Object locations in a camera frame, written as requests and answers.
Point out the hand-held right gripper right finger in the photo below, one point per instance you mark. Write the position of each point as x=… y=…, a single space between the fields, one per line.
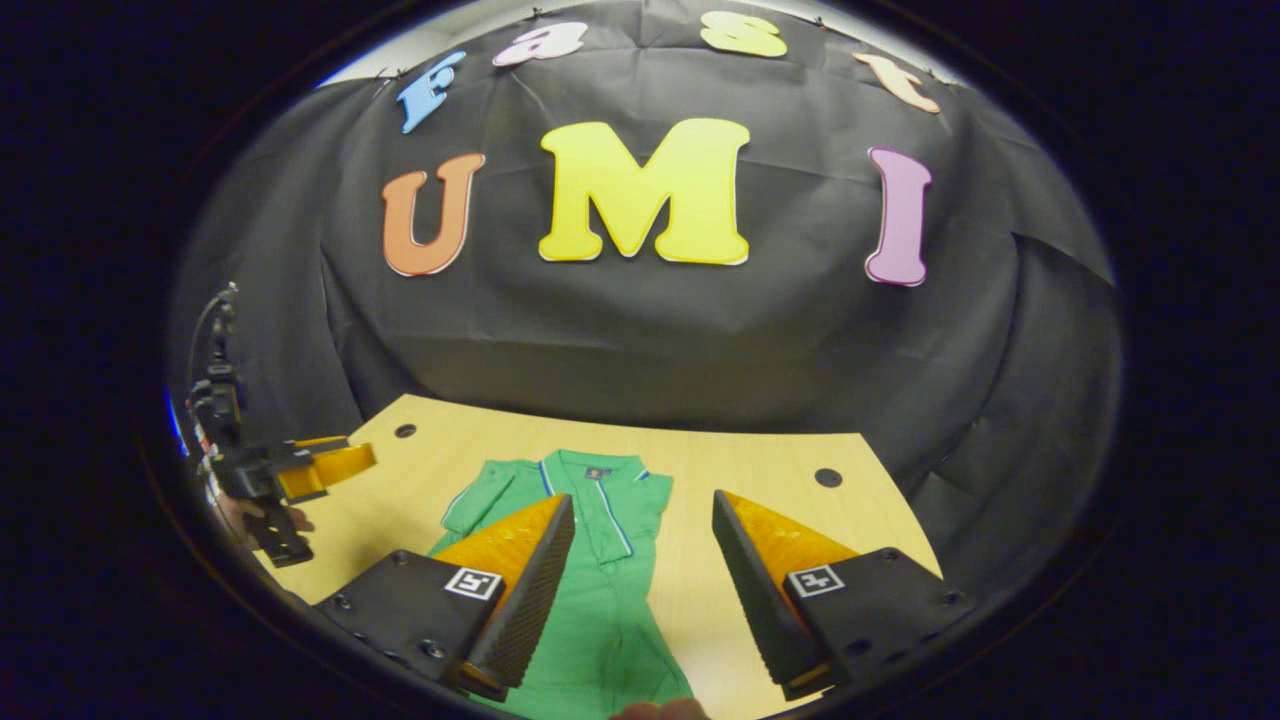
x=755 y=590

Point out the black backdrop cloth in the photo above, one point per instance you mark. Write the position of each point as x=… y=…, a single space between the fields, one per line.
x=700 y=340

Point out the green T-shirt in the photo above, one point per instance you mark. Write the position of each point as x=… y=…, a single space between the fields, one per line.
x=610 y=620

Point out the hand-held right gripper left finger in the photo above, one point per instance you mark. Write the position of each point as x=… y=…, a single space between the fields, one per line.
x=530 y=600

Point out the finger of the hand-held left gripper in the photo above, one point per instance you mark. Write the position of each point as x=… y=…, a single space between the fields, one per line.
x=335 y=468

